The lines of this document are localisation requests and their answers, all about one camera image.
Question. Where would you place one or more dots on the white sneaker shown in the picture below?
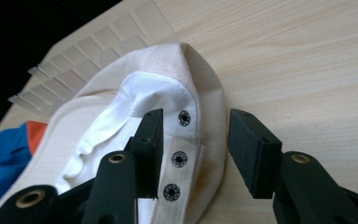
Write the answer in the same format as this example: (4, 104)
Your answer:
(174, 62)

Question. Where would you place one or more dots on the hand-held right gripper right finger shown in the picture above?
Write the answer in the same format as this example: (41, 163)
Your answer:
(254, 149)

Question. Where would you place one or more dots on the clear acrylic cap rack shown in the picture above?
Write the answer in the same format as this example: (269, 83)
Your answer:
(84, 46)

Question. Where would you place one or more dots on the blue and red sneaker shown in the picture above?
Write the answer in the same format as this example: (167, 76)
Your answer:
(9, 149)

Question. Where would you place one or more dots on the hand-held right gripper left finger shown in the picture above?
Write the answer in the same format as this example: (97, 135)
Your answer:
(147, 146)

